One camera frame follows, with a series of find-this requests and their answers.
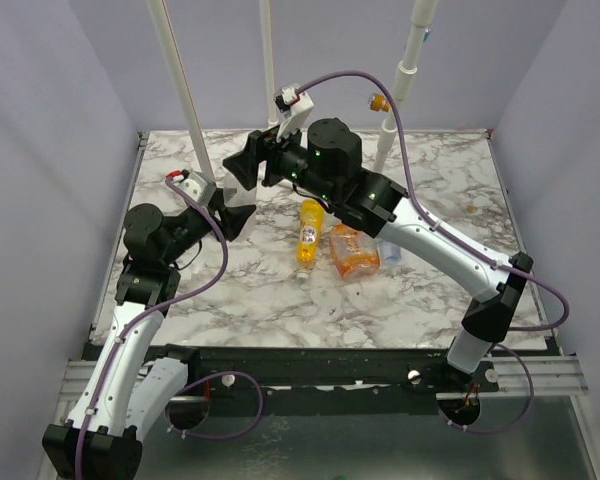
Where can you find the orange knob on pipe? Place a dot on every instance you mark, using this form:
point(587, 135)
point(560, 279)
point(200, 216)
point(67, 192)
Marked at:
point(379, 103)

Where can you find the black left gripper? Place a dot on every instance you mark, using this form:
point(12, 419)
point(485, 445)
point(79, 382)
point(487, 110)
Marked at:
point(231, 220)

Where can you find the yellow pomelo drink bottle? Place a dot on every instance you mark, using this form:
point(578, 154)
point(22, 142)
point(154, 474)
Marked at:
point(311, 217)

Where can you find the orange label squat bottle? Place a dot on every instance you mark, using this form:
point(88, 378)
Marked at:
point(354, 253)

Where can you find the small blue-label water bottle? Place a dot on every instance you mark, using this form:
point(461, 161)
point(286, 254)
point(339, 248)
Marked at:
point(389, 253)

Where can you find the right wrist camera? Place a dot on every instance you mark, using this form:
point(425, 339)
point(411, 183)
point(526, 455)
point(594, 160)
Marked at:
point(295, 108)

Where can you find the clear plastic bottle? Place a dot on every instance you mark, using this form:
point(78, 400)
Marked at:
point(235, 195)

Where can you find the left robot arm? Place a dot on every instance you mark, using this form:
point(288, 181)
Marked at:
point(102, 437)

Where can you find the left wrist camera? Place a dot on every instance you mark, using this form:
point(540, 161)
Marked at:
point(194, 184)

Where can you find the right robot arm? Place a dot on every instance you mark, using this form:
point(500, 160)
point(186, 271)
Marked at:
point(327, 163)

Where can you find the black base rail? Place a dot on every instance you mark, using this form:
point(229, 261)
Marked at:
point(254, 382)

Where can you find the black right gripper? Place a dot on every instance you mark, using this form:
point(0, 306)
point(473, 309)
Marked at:
point(269, 163)

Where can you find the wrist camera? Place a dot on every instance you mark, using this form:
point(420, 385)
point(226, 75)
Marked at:
point(194, 184)
point(295, 108)

